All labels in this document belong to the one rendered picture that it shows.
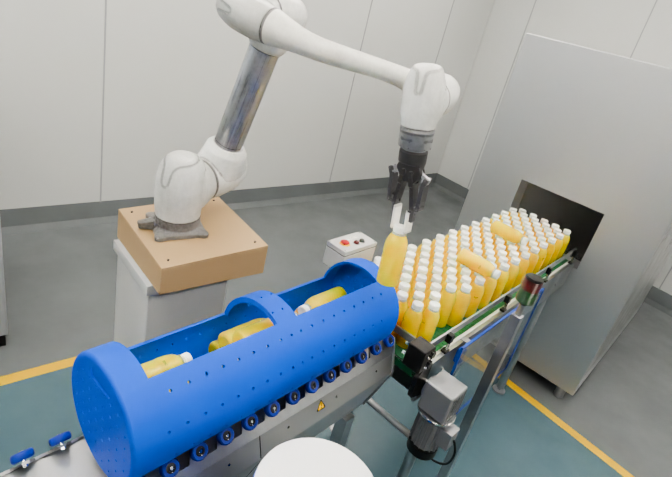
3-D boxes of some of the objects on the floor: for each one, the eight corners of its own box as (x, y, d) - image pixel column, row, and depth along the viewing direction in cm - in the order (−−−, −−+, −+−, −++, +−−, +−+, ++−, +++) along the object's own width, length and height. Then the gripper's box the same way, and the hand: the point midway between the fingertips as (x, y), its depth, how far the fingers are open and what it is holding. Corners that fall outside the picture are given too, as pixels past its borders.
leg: (301, 522, 207) (335, 412, 181) (311, 514, 211) (345, 405, 185) (311, 533, 204) (346, 423, 178) (321, 524, 208) (357, 416, 182)
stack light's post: (420, 511, 224) (510, 313, 178) (424, 506, 227) (515, 310, 181) (427, 518, 222) (520, 319, 176) (432, 512, 225) (525, 316, 179)
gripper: (381, 141, 133) (369, 221, 143) (431, 159, 123) (415, 244, 133) (398, 138, 138) (386, 216, 148) (448, 155, 128) (432, 237, 138)
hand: (402, 218), depth 139 cm, fingers closed on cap, 4 cm apart
